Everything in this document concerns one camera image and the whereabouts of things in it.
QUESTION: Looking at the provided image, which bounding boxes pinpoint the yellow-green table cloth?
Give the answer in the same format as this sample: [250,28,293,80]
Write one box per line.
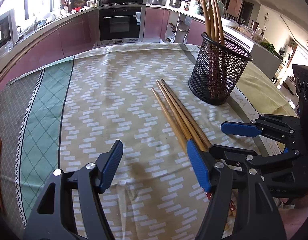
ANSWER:
[236,62,297,116]

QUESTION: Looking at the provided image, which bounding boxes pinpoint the black right camera box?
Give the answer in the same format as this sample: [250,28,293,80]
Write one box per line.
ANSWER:
[292,64,308,151]

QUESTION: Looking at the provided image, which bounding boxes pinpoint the built-in black oven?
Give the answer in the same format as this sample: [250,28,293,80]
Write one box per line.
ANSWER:
[98,0,146,45]

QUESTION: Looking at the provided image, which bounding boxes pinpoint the patterned beige tablecloth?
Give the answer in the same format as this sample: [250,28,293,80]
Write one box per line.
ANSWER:
[0,42,282,240]

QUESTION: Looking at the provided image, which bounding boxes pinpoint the white microwave oven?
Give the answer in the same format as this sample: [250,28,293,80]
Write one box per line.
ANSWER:
[0,9,18,53]

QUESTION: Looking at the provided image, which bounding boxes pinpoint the dark brown chopstick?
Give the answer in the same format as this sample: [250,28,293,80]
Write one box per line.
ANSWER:
[160,79,211,151]

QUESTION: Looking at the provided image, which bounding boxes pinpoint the purple kitchen cabinets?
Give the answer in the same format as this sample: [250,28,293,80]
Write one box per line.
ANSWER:
[0,5,202,92]

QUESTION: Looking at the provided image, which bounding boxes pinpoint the black mesh utensil holder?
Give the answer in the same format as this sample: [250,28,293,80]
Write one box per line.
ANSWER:
[188,33,253,106]

